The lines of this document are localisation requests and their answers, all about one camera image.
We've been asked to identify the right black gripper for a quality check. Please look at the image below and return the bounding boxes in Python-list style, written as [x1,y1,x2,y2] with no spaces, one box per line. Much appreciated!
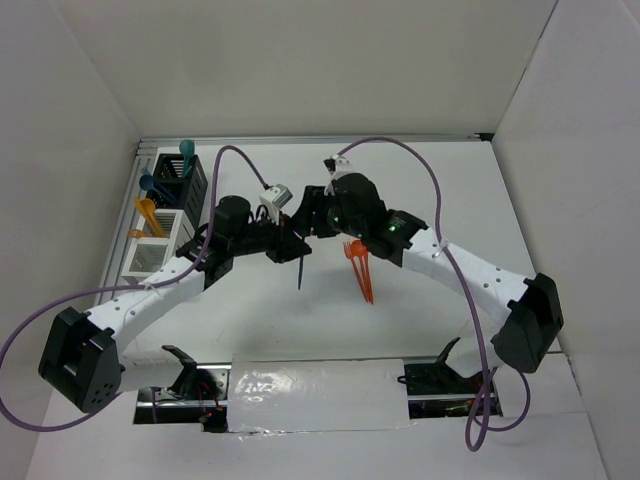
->
[290,184,366,238]

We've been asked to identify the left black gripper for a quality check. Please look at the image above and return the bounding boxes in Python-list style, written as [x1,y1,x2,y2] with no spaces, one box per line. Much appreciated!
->
[229,208,311,263]

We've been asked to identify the blue knife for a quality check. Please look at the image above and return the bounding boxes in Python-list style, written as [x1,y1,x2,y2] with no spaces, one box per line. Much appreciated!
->
[297,256,304,291]

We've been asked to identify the orange fork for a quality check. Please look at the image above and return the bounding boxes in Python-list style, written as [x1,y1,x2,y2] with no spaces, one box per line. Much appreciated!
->
[342,240,374,304]

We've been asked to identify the orange spoon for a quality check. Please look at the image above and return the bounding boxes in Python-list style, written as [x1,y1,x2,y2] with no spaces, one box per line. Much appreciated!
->
[349,239,375,305]

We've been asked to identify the teal spoon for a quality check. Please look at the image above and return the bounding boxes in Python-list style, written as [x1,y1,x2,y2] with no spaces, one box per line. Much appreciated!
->
[179,139,195,178]

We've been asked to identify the blue fork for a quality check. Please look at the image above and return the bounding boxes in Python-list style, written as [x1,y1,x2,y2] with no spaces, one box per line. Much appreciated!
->
[150,183,179,205]

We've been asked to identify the yellow spoon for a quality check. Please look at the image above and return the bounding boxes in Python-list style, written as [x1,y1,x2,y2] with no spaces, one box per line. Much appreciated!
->
[142,198,167,238]

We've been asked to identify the blue spoon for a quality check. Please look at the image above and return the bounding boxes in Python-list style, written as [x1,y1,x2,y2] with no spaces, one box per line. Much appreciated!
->
[139,174,160,191]

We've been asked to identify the yellow fork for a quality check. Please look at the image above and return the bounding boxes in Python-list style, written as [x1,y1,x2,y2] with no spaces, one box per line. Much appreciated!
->
[127,229,150,239]

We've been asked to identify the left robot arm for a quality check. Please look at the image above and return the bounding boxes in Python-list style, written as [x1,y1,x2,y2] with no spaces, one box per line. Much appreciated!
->
[38,196,314,414]

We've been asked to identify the black utensil caddy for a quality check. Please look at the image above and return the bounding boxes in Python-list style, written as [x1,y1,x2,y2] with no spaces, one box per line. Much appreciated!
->
[146,153,208,229]

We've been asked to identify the white utensil caddy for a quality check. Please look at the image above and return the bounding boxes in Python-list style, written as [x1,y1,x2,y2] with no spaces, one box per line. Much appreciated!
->
[120,209,194,285]

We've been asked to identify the white taped paper sheet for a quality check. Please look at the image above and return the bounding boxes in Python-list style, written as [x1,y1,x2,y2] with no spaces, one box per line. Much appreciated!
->
[227,359,410,434]

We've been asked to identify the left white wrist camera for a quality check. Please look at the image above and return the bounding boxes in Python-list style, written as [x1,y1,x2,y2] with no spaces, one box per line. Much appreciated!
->
[260,184,293,225]

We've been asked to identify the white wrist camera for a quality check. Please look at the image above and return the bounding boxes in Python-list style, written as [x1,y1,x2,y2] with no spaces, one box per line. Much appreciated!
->
[323,154,354,196]
[260,184,293,225]

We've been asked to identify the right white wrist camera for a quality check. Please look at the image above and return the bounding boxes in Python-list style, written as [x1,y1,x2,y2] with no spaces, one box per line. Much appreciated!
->
[323,154,354,196]

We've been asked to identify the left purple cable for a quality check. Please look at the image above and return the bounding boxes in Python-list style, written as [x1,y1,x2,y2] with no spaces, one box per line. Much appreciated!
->
[0,144,269,431]

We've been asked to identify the aluminium frame rail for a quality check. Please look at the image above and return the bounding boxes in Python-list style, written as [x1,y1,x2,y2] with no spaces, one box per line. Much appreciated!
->
[138,132,495,150]

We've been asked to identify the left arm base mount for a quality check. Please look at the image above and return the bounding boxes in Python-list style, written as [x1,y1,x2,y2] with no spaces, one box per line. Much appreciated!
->
[133,364,231,433]

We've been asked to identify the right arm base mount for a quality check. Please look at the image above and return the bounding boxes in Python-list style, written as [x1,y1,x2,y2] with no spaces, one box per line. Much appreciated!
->
[397,359,483,420]

